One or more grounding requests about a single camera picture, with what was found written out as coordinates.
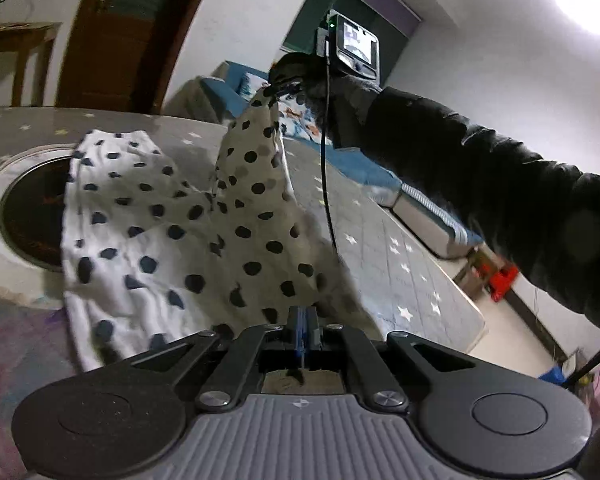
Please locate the grey star quilted mat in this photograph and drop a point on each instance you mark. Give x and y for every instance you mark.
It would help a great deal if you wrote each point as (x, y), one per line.
(390, 270)

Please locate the dark window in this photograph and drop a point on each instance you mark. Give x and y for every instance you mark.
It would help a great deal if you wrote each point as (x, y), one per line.
(310, 15)

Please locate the red box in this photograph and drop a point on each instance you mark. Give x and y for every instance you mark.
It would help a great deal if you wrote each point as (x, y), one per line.
(505, 282)

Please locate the white polka dot garment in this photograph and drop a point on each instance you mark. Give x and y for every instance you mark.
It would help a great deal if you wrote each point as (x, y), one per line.
(180, 220)

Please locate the round black induction cooktop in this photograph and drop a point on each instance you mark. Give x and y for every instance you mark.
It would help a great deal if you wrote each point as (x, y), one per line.
(30, 210)

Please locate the wooden side table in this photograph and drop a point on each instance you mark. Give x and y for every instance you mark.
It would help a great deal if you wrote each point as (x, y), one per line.
(25, 35)

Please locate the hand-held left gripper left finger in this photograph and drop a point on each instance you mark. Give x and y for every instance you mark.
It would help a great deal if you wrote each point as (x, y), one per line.
(296, 332)

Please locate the blue sofa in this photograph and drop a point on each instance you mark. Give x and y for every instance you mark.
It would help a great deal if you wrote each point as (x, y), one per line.
(365, 167)

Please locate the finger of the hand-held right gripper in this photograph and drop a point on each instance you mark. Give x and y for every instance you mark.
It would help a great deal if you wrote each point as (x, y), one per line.
(285, 86)

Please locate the butterfly print cushion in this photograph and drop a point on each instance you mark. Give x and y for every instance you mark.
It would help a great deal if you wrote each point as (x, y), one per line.
(300, 120)

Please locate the wooden door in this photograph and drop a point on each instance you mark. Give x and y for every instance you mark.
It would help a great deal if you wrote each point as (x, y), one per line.
(125, 45)

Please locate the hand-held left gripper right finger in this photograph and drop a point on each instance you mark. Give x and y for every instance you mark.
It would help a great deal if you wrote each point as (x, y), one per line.
(311, 332)

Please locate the person's right forearm black sleeve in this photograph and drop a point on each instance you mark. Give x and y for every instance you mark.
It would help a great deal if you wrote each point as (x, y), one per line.
(480, 170)

